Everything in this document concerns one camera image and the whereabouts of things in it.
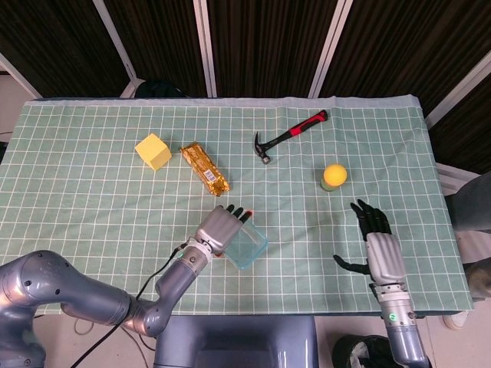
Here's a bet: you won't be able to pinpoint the white partition frame post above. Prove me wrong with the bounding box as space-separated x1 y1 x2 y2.
91 0 146 97
193 0 218 97
0 51 42 100
423 57 491 130
308 0 354 99

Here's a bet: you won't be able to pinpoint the yellow foam cube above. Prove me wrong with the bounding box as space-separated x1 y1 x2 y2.
134 132 173 172

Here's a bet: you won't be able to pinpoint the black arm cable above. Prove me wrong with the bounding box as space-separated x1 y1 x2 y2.
71 245 189 365

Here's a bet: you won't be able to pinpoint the blue grey robot torso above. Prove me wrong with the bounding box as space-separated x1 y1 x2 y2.
153 314 320 368

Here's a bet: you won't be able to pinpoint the green checked tablecloth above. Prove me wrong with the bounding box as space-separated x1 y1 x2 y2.
0 95 476 316

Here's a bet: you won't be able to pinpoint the black trash bin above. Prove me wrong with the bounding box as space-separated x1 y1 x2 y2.
331 334 397 368

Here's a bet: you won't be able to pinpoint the white shoe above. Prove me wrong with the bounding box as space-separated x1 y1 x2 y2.
443 310 471 330

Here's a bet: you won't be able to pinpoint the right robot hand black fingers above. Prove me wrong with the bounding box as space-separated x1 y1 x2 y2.
332 199 407 287

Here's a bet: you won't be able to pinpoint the dark bag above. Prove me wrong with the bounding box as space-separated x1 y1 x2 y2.
136 79 186 99

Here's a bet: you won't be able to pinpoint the yellow orange ball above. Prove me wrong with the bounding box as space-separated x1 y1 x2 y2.
323 163 348 188

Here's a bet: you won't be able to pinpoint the black red claw hammer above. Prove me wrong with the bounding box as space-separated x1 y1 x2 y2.
252 109 329 166

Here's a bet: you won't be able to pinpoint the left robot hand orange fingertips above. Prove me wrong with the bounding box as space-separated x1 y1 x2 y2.
195 204 255 258

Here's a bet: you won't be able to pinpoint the person grey trouser leg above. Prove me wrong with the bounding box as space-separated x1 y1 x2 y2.
448 172 491 301

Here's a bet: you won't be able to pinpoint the gold foil snack package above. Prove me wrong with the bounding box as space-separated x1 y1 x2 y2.
180 141 231 199

